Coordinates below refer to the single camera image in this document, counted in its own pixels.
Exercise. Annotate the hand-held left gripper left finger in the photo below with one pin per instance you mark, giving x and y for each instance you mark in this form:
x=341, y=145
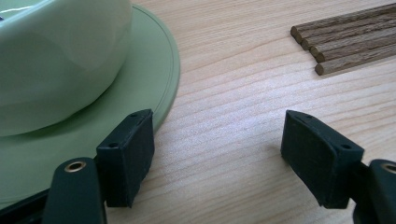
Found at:
x=130, y=155

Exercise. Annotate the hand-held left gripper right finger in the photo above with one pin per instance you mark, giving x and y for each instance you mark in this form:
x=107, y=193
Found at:
x=317, y=161

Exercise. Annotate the row of wooden chopsticks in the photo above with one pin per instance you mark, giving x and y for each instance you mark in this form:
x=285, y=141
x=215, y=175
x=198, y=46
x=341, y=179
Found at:
x=358, y=40

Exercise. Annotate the green plate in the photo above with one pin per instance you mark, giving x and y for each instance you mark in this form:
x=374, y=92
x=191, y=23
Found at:
x=140, y=81

